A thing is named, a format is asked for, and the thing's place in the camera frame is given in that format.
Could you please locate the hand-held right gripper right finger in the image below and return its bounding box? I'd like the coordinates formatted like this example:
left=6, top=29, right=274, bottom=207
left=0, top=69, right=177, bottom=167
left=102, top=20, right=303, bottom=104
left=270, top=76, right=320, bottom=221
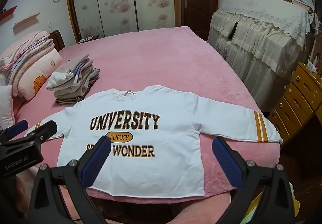
left=212, top=136, right=295, bottom=224

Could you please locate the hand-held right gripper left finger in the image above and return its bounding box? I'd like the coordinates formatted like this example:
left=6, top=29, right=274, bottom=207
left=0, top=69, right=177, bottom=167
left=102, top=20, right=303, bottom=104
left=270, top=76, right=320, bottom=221
left=29, top=136, right=111, bottom=224

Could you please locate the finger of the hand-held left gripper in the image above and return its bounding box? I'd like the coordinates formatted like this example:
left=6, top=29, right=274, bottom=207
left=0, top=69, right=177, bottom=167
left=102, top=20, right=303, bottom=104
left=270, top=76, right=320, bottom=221
left=7, top=120, right=29, bottom=139
left=26, top=120, right=58, bottom=144

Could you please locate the white printed sweatshirt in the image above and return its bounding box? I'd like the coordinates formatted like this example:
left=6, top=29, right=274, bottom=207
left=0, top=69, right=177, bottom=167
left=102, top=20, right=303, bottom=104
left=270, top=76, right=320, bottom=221
left=24, top=85, right=284, bottom=198

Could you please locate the stack of folded clothes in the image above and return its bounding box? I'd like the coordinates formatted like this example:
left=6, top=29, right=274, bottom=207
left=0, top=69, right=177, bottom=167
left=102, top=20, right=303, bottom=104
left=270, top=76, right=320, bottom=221
left=46, top=54, right=101, bottom=106

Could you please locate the white pillow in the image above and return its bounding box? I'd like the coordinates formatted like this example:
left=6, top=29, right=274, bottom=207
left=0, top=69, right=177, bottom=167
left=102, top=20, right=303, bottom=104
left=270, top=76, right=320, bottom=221
left=0, top=85, right=13, bottom=129

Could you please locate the pale green cloth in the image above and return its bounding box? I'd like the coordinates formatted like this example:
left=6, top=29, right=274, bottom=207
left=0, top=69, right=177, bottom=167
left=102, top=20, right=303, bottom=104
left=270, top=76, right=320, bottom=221
left=245, top=192, right=263, bottom=218

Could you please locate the pink cartoon print pillow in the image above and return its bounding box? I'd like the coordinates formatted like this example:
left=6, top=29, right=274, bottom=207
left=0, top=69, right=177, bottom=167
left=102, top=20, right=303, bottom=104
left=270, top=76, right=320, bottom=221
left=7, top=49, right=63, bottom=102

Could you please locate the folded pink striped quilt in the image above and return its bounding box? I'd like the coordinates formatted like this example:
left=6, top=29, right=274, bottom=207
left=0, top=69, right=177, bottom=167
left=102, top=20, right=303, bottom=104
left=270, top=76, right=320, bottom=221
left=0, top=30, right=55, bottom=72

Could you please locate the dark wooden headboard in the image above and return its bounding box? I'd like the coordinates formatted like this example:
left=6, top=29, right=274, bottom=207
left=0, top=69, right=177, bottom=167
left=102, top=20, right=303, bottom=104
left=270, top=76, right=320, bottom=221
left=49, top=30, right=66, bottom=51

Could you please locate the yellow wooden drawer cabinet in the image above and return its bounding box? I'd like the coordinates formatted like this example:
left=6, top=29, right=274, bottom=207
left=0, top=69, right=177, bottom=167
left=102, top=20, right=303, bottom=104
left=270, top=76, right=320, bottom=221
left=268, top=61, right=322, bottom=148

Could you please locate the pink plush bed blanket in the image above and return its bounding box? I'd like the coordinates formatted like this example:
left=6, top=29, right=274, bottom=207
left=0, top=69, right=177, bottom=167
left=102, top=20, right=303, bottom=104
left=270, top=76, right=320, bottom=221
left=12, top=25, right=283, bottom=206

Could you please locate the white crocheted cover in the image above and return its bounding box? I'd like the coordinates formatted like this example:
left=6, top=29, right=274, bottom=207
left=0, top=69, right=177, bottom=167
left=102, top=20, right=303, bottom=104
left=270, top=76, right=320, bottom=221
left=207, top=0, right=313, bottom=112

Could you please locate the group of small bottles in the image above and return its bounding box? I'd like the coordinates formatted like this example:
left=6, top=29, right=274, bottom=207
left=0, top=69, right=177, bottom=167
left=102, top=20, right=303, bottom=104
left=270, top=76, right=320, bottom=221
left=306, top=52, right=322, bottom=74

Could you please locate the floral sliding door wardrobe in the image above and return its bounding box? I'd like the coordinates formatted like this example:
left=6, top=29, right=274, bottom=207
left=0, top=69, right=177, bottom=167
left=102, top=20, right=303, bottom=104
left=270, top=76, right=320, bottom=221
left=64, top=0, right=179, bottom=44

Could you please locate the light wooden wall shelf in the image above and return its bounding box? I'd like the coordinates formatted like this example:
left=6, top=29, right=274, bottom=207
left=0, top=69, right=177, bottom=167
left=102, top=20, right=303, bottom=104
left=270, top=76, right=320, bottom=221
left=13, top=12, right=41, bottom=29

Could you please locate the red wall shelf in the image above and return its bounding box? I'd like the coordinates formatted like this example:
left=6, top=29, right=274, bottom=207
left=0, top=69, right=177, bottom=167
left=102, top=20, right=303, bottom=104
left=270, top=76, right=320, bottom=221
left=0, top=5, right=18, bottom=20

